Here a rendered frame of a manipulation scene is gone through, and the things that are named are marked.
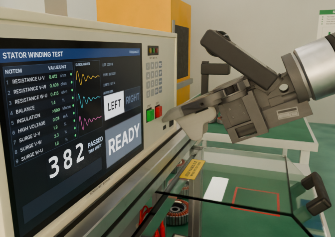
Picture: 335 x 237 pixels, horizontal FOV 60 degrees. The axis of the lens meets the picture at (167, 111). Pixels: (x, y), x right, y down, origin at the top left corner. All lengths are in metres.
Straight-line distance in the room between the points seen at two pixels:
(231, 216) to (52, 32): 0.87
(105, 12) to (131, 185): 4.02
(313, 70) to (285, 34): 5.16
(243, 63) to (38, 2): 4.05
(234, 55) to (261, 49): 5.15
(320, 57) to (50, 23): 0.30
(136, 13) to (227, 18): 2.07
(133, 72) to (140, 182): 0.16
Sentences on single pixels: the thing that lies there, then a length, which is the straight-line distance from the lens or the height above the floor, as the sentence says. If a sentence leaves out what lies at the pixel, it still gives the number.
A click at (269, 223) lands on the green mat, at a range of 1.03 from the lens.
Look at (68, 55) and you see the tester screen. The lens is 0.30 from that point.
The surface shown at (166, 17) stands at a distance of 3.94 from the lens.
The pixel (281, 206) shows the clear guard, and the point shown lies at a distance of 0.48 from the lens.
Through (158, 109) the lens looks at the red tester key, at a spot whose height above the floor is 1.19.
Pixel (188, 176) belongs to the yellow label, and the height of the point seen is 1.07.
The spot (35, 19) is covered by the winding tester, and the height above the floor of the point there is 1.31.
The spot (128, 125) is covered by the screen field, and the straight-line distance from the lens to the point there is 0.42.
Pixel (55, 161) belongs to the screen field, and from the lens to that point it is 0.30.
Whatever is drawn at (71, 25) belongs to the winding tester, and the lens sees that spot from 0.30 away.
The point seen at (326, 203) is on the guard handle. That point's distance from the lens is 0.53.
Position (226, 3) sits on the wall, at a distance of 5.67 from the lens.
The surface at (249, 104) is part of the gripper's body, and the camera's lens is 0.40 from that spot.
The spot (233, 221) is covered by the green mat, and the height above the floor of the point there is 0.75.
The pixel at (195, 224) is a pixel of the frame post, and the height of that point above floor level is 0.85.
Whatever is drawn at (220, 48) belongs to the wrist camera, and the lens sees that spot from 0.41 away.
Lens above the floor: 1.29
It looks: 12 degrees down
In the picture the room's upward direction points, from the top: straight up
